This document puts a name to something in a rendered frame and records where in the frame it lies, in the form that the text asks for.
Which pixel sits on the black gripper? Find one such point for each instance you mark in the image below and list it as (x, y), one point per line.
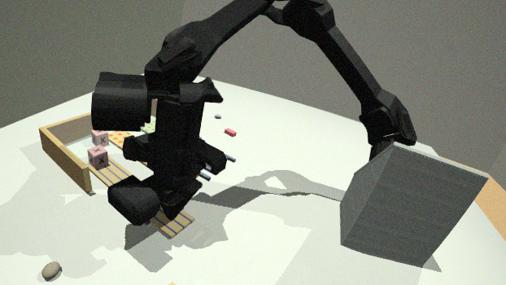
(175, 166)

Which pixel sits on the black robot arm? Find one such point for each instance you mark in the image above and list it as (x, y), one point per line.
(122, 102)

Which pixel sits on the small pink block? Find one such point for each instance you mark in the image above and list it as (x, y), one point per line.
(230, 132)

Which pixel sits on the tan striped strip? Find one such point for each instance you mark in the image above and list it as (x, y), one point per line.
(114, 172)

